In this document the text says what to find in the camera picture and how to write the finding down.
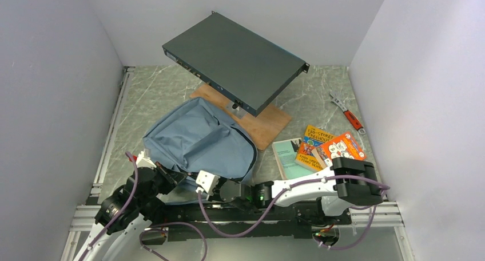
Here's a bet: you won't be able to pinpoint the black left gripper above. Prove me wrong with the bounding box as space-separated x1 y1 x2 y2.
137 161 186 207

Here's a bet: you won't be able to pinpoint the blue student backpack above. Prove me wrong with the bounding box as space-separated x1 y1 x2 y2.
142 97 258 191

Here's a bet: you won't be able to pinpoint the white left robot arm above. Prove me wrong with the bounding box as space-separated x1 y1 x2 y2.
75 163 193 260

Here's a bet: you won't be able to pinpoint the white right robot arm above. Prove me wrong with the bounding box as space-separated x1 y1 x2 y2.
210 157 389 224

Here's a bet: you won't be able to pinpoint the teal paperback book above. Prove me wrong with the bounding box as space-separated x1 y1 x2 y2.
272 138 316 180

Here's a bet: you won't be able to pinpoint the brown wooden board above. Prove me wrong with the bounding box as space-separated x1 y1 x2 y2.
189 84 292 151

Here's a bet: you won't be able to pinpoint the yellow treehouse book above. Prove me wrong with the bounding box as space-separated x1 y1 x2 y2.
295 125 335 172

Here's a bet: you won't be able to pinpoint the dark teal rack server unit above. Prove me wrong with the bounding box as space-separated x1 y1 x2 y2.
162 11 310 117

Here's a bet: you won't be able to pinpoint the orange cartoon book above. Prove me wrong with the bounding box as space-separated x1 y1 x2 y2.
311 132 367 168

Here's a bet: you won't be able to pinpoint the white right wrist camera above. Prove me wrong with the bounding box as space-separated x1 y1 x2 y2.
196 170 220 196

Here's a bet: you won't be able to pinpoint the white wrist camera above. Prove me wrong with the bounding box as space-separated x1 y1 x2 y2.
130 148 156 169
196 170 220 196

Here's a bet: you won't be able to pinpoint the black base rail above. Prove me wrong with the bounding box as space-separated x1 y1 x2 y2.
152 200 352 239

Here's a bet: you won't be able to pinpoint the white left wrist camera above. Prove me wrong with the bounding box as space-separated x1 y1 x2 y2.
130 148 156 169

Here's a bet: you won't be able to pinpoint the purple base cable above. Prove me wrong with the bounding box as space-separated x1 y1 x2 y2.
138 221 208 261

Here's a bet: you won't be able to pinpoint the metal stand bracket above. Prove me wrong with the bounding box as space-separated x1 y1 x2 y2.
225 102 247 119

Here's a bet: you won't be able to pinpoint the aluminium frame rail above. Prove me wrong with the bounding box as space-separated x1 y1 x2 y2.
61 66 136 260

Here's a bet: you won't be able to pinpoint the red handled adjustable wrench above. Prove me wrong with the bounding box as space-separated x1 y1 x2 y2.
329 92 366 135

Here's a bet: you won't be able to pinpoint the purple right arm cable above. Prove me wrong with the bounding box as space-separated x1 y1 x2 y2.
197 175 391 239

